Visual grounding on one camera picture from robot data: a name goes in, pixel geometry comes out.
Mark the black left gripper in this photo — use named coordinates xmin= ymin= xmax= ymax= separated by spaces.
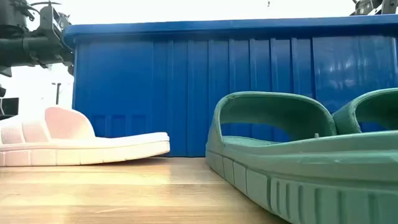
xmin=29 ymin=1 xmax=75 ymax=75

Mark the pink slide sandal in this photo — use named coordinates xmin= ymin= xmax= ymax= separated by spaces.
xmin=0 ymin=105 xmax=171 ymax=167

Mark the green slide sandal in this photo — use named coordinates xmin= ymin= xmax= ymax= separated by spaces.
xmin=205 ymin=91 xmax=398 ymax=224
xmin=331 ymin=88 xmax=398 ymax=135

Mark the blue plastic bin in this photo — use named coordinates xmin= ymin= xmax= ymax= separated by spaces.
xmin=62 ymin=14 xmax=398 ymax=158

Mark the dark thin pole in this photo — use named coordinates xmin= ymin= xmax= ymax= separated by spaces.
xmin=51 ymin=82 xmax=62 ymax=106

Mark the black monitor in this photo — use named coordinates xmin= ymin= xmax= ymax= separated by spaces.
xmin=0 ymin=97 xmax=19 ymax=121

